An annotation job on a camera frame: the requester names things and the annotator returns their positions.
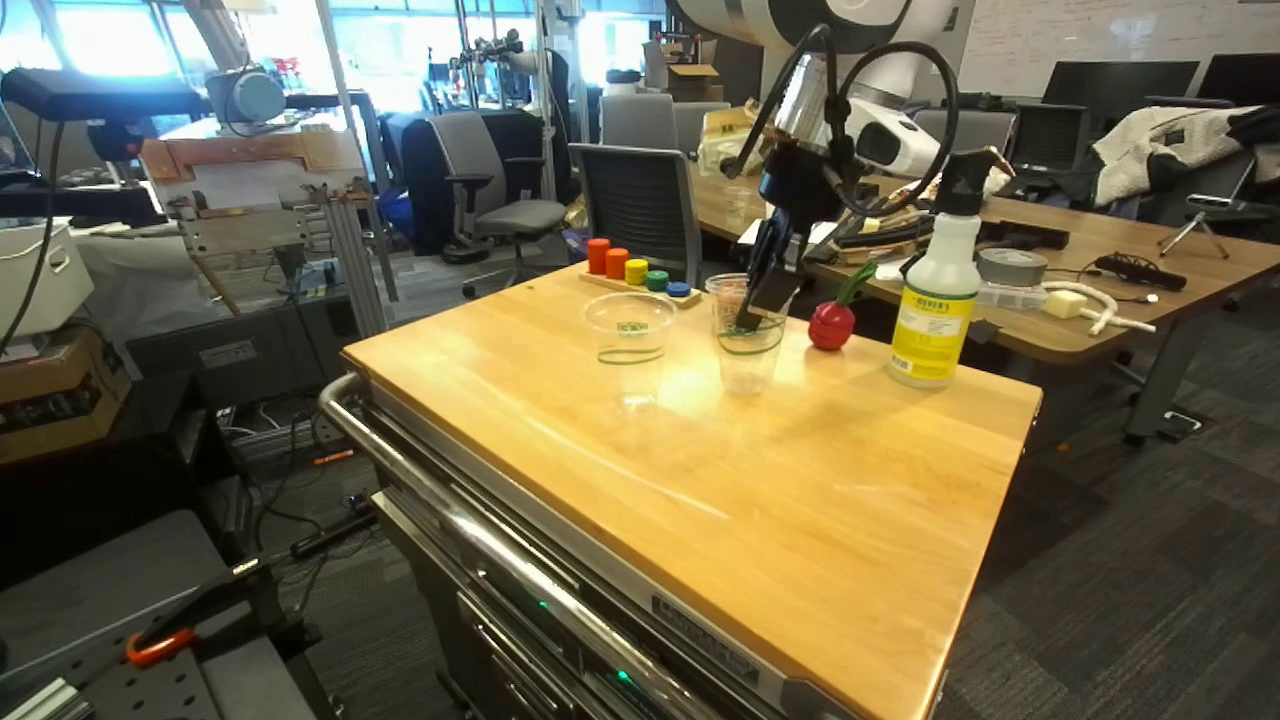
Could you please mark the wooden office desk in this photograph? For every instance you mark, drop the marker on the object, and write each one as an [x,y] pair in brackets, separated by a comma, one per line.
[1212,261]

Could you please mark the wide black monitor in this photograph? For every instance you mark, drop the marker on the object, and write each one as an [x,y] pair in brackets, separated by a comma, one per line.
[1122,84]

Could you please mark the orange toy block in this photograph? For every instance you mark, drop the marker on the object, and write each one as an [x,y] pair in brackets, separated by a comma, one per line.
[618,261]

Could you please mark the brown cardboard box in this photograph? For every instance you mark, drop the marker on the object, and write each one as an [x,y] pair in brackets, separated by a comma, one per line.
[55,387]

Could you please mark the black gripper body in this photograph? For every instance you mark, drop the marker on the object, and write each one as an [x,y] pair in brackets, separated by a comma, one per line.
[800,184]

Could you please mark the black perforated board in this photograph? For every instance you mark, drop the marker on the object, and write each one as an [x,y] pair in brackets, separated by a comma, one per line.
[163,694]

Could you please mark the green toy block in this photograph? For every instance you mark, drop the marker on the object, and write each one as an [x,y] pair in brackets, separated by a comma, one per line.
[656,280]

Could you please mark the white jacket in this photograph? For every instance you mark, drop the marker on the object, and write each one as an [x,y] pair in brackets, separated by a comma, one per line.
[1160,143]

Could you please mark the dark mesh office chair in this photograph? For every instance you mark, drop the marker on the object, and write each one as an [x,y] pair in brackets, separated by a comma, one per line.
[642,200]

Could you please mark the blue toy block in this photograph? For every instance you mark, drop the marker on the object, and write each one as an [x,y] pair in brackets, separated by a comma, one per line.
[679,285]

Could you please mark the grey bowl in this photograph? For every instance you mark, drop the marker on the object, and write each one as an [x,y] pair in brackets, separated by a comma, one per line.
[1015,273]

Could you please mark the white bucket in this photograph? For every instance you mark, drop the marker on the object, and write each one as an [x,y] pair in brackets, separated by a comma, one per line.
[43,280]

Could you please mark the flat black device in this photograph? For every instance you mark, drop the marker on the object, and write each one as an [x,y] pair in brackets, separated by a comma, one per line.
[1142,269]

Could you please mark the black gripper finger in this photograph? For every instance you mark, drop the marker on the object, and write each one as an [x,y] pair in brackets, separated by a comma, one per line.
[757,273]
[789,280]

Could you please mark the grey office chair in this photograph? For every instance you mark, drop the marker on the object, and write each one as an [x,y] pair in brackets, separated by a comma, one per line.
[465,144]
[985,135]

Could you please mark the metal tool cart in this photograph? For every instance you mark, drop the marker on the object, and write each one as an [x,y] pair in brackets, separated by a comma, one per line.
[535,603]

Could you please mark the light grey chair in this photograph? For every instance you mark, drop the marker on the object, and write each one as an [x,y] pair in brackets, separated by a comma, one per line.
[633,116]

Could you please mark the clear glass bowl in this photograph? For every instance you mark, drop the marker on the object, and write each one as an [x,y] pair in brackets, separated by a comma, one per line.
[627,321]

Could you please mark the spray bottle with yellow label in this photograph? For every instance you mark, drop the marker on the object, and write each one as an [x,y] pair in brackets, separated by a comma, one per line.
[935,325]

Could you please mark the yellow toy block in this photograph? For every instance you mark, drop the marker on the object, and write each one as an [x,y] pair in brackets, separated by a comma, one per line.
[638,273]

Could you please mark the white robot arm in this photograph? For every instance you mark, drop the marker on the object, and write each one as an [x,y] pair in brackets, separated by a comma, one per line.
[804,100]

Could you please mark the grey base plate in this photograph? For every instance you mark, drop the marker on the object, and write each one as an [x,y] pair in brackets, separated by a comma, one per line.
[83,585]

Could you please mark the small black monitor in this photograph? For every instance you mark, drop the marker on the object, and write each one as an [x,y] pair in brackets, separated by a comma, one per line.
[1046,135]

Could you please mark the orange clamp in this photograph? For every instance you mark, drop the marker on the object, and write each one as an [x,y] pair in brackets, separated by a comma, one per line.
[156,651]

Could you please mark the brown cardboard sheet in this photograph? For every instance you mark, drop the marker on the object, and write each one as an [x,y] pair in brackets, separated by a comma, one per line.
[254,154]

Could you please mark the small cardboard box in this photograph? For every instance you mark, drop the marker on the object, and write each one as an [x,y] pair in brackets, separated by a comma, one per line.
[695,80]

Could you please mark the red toy block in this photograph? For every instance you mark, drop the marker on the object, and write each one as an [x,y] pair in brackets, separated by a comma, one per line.
[596,258]

